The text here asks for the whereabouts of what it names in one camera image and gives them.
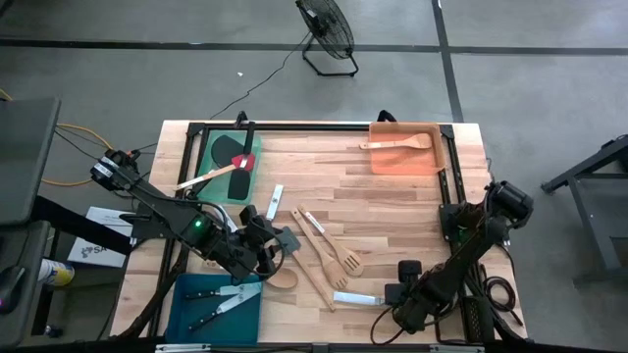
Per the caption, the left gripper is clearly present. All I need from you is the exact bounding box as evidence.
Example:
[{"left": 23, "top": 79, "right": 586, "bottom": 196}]
[{"left": 235, "top": 204, "right": 285, "bottom": 277}]

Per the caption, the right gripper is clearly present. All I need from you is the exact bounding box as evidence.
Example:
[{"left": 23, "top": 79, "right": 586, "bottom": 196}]
[{"left": 384, "top": 259, "right": 452, "bottom": 334}]

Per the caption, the black-handled kitchen knife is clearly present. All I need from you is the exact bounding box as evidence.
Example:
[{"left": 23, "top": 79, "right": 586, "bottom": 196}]
[
  {"left": 187, "top": 291, "right": 263, "bottom": 332},
  {"left": 183, "top": 281, "right": 263, "bottom": 301},
  {"left": 264, "top": 183, "right": 286, "bottom": 222},
  {"left": 332, "top": 290, "right": 389, "bottom": 308}
]

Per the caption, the wooden spatula with long slots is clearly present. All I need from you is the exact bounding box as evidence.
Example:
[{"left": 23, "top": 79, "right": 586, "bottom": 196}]
[{"left": 296, "top": 203, "right": 366, "bottom": 277}]

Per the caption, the black nylon turner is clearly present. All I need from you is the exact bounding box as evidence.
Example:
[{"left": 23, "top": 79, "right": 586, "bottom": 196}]
[{"left": 227, "top": 121, "right": 257, "bottom": 202}]

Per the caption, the long wooden spoon handle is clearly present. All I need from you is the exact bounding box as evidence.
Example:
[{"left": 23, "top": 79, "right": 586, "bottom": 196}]
[{"left": 276, "top": 225, "right": 338, "bottom": 314}]

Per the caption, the black oval spatula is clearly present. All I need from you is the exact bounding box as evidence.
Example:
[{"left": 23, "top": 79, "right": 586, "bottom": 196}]
[{"left": 212, "top": 133, "right": 242, "bottom": 169}]

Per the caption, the plain wooden spatula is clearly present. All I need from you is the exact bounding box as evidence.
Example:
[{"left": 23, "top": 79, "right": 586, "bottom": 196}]
[{"left": 358, "top": 132, "right": 434, "bottom": 151}]

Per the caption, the wooden spatula with short slots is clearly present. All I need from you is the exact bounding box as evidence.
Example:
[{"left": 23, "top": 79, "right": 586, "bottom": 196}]
[{"left": 289, "top": 207, "right": 350, "bottom": 291}]

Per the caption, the teal translucent plastic bin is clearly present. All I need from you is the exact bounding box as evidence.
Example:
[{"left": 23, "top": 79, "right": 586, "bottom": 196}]
[{"left": 195, "top": 130, "right": 263, "bottom": 205}]

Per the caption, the metal box grater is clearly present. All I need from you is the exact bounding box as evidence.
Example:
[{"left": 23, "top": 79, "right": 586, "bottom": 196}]
[{"left": 460, "top": 295, "right": 495, "bottom": 343}]

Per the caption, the blue plastic bin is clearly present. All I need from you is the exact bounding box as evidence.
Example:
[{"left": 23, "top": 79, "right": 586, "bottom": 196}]
[{"left": 164, "top": 273, "right": 264, "bottom": 345}]

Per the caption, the orange translucent plastic bin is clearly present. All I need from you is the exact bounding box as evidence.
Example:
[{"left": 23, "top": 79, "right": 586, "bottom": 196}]
[{"left": 367, "top": 121, "right": 447, "bottom": 177}]

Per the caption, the white printed box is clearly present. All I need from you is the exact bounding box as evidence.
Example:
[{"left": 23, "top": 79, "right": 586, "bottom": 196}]
[{"left": 67, "top": 205, "right": 134, "bottom": 270}]

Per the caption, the yellow and white can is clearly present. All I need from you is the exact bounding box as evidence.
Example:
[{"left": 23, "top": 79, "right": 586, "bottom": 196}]
[{"left": 36, "top": 258, "right": 77, "bottom": 288}]

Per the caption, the black side table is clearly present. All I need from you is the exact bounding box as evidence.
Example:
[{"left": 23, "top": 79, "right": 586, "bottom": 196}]
[{"left": 541, "top": 132, "right": 628, "bottom": 286}]

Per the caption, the black floor fan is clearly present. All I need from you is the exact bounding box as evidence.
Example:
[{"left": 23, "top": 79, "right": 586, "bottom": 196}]
[{"left": 294, "top": 0, "right": 360, "bottom": 78}]

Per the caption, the black computer mouse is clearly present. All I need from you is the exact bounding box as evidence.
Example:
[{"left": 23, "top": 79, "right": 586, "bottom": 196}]
[{"left": 0, "top": 266, "right": 26, "bottom": 316}]

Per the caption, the coiled black cable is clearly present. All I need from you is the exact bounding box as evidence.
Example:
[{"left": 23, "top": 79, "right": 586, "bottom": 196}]
[{"left": 482, "top": 274, "right": 525, "bottom": 328}]

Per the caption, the black table frame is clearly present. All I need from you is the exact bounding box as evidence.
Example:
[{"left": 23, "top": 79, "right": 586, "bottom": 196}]
[{"left": 145, "top": 121, "right": 529, "bottom": 344}]

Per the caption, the black fan cable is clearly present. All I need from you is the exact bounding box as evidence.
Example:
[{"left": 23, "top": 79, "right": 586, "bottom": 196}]
[{"left": 209, "top": 31, "right": 313, "bottom": 122}]

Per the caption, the yellow cable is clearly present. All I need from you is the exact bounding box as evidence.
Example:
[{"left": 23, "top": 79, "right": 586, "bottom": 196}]
[{"left": 0, "top": 87, "right": 115, "bottom": 188}]

